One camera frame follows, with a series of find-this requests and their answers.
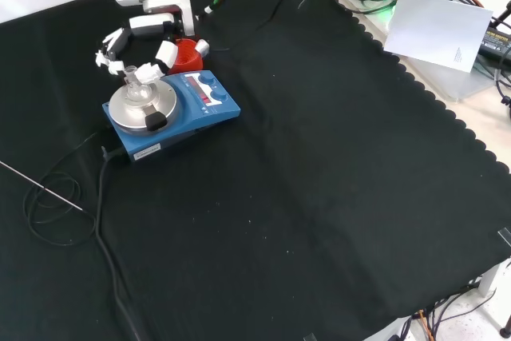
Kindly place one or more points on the white paper sheet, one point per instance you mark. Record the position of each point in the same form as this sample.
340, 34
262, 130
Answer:
435, 29

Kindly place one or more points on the clear tape strip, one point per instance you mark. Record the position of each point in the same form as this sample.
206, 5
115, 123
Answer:
302, 5
309, 337
505, 236

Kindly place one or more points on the pale board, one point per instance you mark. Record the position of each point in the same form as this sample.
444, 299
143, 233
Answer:
451, 81

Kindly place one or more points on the white table leg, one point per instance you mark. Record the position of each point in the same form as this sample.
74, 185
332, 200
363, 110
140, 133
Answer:
490, 279

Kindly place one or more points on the black table cloth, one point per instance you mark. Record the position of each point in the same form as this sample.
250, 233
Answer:
279, 177

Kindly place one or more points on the heater with blue base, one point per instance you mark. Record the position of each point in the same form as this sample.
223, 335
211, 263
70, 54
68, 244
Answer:
187, 117

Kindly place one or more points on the clear glass round-bottom flask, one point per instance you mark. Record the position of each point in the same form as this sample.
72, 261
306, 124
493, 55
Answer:
135, 89

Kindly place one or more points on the thin metal probe rod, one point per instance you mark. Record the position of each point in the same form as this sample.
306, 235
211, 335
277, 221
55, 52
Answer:
44, 188

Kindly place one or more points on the black power adapter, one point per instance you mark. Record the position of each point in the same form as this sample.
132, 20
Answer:
494, 43

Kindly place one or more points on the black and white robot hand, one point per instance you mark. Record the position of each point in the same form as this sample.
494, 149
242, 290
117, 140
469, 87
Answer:
181, 13

